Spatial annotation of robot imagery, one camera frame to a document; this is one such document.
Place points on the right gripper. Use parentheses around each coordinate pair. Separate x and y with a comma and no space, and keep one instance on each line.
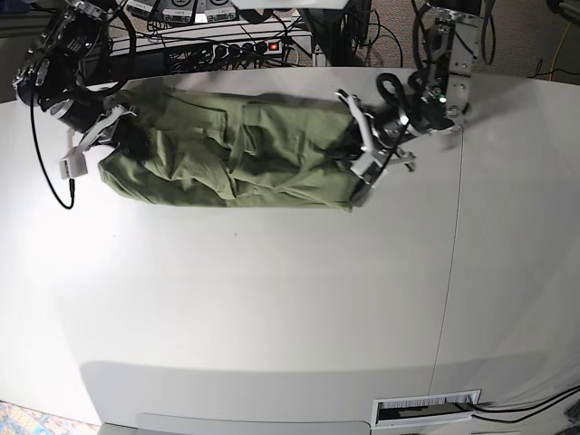
(131,139)

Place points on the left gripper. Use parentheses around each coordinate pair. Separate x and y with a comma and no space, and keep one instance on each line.
(382,129)

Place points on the green T-shirt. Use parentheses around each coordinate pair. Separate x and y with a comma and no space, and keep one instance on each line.
(217,150)

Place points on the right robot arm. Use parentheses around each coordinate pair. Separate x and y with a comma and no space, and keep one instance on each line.
(51,77)

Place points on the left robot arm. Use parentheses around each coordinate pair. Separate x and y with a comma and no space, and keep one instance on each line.
(434,99)

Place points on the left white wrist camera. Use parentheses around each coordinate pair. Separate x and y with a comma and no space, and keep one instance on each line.
(368,167)

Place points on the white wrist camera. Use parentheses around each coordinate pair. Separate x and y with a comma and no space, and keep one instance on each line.
(73,165)
(368,167)

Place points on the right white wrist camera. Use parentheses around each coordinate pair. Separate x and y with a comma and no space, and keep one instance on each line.
(73,165)

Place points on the black power strip red switch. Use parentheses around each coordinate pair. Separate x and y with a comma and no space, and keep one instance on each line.
(204,57)

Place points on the white cable grommet tray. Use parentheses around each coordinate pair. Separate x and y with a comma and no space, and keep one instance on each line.
(420,411)

